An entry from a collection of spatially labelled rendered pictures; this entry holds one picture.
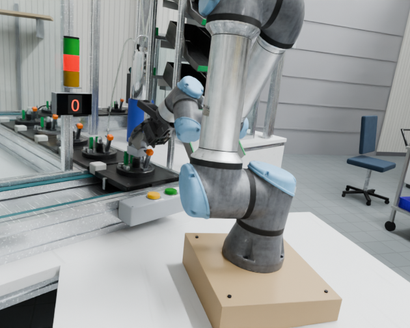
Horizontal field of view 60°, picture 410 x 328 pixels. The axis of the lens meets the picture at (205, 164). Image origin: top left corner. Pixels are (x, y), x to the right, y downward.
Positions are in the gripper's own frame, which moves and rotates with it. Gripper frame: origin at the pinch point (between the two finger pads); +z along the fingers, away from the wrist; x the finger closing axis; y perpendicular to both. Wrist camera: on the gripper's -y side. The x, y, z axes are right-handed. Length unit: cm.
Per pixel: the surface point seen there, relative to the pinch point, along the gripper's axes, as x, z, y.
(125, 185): -11.1, 0.3, 15.8
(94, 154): -5.0, 21.3, -7.5
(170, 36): 23.6, -17.1, -37.1
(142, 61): 55, 34, -72
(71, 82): -20.0, -6.7, -19.7
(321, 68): 522, 106, -171
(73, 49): -19.7, -14.1, -27.2
